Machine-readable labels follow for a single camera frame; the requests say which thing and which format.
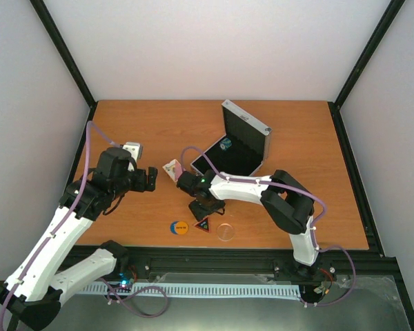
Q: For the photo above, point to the orange blue round button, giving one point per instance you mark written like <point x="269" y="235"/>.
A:
<point x="179" y="227"/>

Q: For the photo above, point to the white slotted cable duct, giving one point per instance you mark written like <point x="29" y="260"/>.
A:
<point x="199" y="290"/>

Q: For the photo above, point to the clear round dealer button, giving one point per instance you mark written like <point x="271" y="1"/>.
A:
<point x="225" y="232"/>

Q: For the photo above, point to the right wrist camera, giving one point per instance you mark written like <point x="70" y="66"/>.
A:
<point x="187" y="182"/>

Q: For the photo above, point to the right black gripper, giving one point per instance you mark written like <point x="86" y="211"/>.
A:
<point x="200" y="213"/>

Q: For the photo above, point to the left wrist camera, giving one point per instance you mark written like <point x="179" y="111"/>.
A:
<point x="135" y="149"/>

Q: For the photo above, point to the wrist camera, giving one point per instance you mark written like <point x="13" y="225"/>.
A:
<point x="187" y="182"/>
<point x="135" y="149"/>

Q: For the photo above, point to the red black triangular button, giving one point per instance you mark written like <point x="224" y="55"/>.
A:
<point x="203" y="225"/>

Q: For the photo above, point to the aluminium poker case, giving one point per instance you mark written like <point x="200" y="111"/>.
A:
<point x="250" y="144"/>

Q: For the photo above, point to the black aluminium frame rail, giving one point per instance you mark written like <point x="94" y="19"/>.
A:
<point x="150" y="262"/>

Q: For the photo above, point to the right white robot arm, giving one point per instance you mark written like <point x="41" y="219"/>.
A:
<point x="289" y="205"/>

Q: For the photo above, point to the playing card deck box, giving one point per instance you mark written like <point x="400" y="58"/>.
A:
<point x="173" y="169"/>

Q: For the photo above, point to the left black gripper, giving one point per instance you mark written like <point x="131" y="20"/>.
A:
<point x="141" y="185"/>

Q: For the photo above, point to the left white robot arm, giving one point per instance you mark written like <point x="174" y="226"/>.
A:
<point x="35" y="292"/>

